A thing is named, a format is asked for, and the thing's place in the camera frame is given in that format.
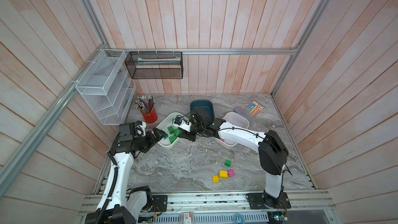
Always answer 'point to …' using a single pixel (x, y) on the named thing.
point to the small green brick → (228, 163)
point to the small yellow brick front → (215, 179)
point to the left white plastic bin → (167, 122)
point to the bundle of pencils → (145, 105)
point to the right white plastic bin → (236, 120)
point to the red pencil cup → (151, 117)
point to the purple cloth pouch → (239, 110)
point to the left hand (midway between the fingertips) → (160, 140)
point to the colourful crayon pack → (254, 107)
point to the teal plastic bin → (202, 103)
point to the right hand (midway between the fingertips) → (179, 132)
